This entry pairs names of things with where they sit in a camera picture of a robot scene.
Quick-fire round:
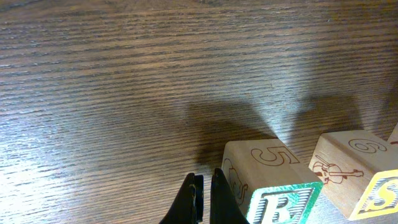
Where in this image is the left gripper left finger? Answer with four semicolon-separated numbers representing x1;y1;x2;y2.
159;173;204;224

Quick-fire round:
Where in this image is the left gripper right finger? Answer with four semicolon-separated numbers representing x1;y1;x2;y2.
210;168;249;224

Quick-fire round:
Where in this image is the green R block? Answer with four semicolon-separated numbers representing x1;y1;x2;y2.
221;139;323;223

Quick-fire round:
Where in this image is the yellow S block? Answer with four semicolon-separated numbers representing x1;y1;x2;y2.
309;130;397;220
387;124;398;145

